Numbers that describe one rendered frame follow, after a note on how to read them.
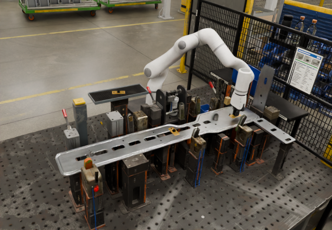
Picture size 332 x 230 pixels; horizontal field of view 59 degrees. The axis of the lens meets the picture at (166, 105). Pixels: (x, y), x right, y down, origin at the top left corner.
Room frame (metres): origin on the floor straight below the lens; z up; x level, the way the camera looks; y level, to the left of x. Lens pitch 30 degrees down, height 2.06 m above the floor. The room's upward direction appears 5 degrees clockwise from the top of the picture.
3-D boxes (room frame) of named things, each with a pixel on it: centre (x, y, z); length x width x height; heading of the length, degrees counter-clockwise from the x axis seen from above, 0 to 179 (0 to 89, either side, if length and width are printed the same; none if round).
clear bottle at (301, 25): (2.21, -0.94, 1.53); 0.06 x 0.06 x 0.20
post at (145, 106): (1.65, 0.13, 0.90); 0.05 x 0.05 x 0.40; 33
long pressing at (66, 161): (1.50, -0.05, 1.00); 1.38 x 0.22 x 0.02; 123
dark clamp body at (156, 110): (1.67, 0.07, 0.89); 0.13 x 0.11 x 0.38; 33
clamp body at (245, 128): (1.57, -0.52, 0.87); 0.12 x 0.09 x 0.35; 33
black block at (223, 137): (1.52, -0.38, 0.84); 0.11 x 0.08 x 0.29; 33
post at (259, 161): (1.69, -0.69, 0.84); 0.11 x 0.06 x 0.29; 33
